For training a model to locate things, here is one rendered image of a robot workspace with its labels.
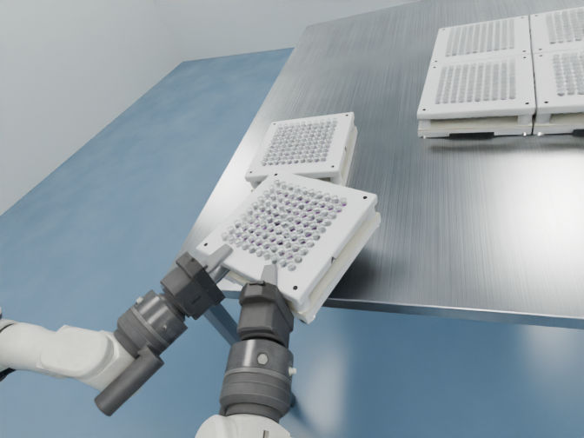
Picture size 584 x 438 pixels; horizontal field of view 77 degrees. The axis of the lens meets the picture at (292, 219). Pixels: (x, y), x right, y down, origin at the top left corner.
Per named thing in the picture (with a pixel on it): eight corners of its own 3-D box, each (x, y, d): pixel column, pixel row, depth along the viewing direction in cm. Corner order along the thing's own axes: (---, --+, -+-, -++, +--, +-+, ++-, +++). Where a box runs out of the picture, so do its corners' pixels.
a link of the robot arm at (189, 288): (174, 240, 62) (114, 290, 58) (204, 265, 56) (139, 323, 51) (207, 282, 70) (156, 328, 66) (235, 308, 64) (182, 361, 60)
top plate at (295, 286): (277, 175, 80) (275, 168, 79) (378, 202, 66) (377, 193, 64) (198, 255, 69) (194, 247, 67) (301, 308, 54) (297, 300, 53)
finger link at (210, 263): (235, 251, 63) (209, 276, 61) (225, 244, 65) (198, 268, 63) (232, 246, 62) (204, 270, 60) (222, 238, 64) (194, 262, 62)
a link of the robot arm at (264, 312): (224, 282, 52) (203, 366, 44) (288, 276, 50) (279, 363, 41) (255, 326, 60) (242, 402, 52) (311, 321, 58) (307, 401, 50)
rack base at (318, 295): (283, 192, 83) (281, 184, 82) (381, 221, 69) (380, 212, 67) (209, 270, 72) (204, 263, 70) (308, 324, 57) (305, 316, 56)
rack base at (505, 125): (429, 88, 108) (429, 80, 106) (527, 79, 97) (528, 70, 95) (417, 137, 93) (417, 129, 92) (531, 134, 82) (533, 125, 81)
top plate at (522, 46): (438, 34, 119) (438, 28, 118) (527, 21, 108) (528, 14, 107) (429, 71, 105) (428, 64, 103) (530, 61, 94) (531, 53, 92)
